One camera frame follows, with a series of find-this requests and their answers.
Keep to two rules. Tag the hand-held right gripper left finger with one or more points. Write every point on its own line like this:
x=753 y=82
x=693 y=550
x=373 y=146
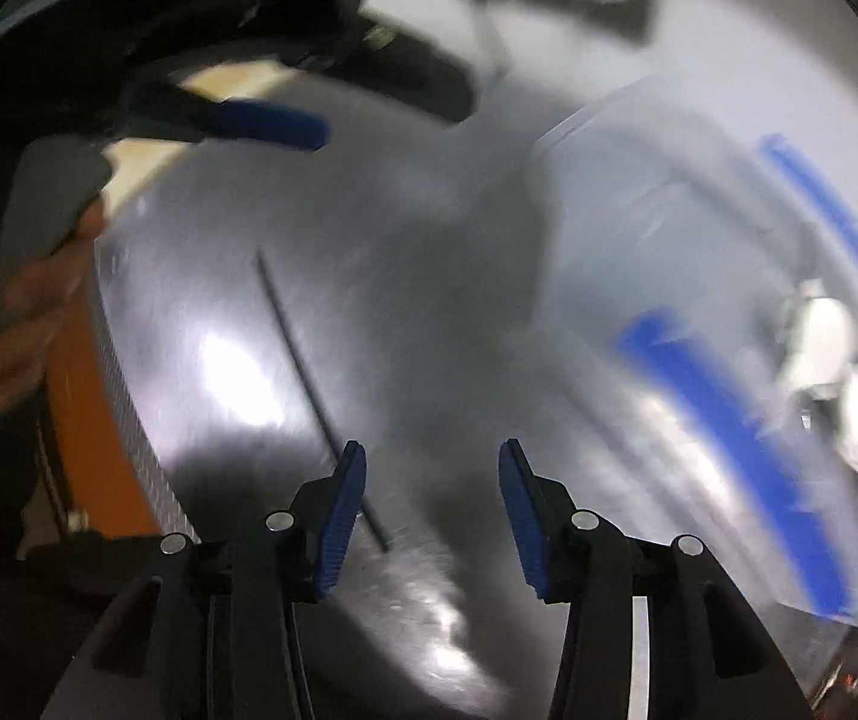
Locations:
x=340 y=517

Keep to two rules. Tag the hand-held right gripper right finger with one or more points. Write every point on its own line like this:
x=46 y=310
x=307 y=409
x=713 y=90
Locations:
x=525 y=521

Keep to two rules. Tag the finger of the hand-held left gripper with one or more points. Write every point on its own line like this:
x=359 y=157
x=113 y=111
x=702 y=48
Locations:
x=264 y=126

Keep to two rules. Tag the black chopstick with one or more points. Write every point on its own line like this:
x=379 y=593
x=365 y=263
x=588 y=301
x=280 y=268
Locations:
x=301 y=360

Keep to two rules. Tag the clear container with blue rim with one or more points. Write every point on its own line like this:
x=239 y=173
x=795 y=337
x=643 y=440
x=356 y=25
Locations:
x=699 y=255

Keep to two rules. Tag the white plastic spoon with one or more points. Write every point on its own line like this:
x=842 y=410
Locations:
x=823 y=352

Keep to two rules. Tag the person's left hand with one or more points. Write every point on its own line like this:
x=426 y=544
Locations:
x=31 y=322

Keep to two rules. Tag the orange wooden panel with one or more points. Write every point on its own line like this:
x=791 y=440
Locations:
x=88 y=420

